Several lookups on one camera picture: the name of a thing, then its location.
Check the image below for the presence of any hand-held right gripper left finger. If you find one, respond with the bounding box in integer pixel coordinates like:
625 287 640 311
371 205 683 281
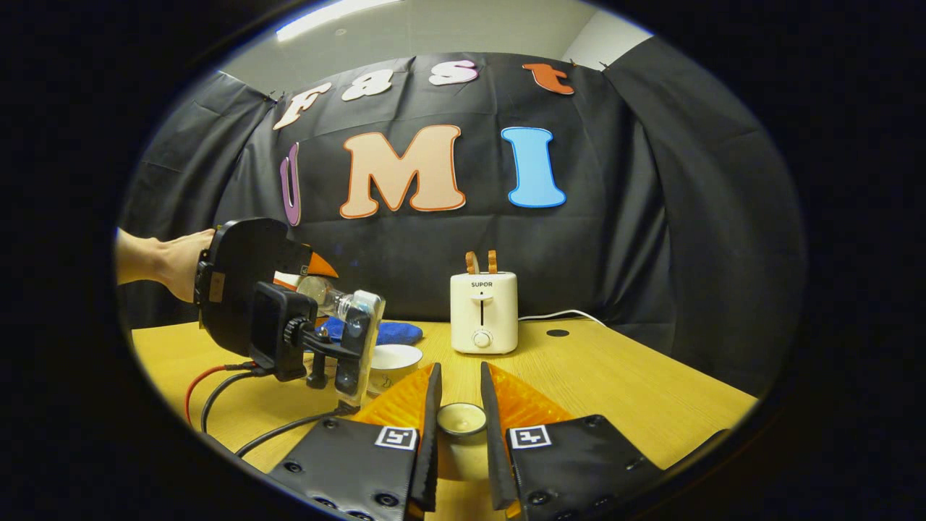
268 363 443 521

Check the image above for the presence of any white toaster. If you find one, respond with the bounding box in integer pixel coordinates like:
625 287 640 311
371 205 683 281
450 271 519 355

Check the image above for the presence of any black camera cable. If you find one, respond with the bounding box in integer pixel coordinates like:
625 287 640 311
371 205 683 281
235 402 360 458

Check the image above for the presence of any cream ceramic teacup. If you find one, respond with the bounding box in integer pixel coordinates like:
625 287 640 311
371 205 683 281
368 344 424 397

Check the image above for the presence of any red cable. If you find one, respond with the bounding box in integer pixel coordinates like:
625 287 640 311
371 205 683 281
184 364 255 428

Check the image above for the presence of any black backdrop cloth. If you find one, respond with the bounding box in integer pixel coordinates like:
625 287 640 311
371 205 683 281
117 36 807 397

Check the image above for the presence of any white toaster cable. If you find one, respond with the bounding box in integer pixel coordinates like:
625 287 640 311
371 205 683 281
517 310 610 329

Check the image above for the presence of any clear plastic water bottle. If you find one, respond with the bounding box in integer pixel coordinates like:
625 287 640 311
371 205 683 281
273 271 362 319

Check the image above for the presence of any thin black cable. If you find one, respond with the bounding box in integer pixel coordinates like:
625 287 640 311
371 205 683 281
201 369 259 435

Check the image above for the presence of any cream teacup lid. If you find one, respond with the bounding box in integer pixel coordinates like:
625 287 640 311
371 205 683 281
436 403 496 483

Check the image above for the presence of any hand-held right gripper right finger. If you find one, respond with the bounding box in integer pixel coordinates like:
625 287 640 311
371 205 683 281
480 362 663 521

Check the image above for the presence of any blue towel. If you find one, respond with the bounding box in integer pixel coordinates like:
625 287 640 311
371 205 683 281
318 318 424 347

